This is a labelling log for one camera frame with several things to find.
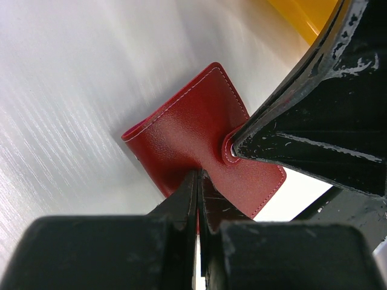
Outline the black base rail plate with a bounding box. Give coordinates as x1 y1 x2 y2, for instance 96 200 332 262
293 187 386 250

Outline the yellow plastic card bin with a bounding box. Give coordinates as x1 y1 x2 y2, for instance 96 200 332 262
268 0 338 45

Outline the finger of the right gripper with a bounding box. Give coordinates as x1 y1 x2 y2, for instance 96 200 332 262
231 1 386 198

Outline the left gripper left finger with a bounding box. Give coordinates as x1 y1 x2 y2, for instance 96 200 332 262
5 171 198 289

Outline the red leather card holder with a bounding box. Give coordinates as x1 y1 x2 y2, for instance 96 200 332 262
122 62 287 218

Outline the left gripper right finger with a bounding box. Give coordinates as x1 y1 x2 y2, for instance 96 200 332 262
197 171 386 289

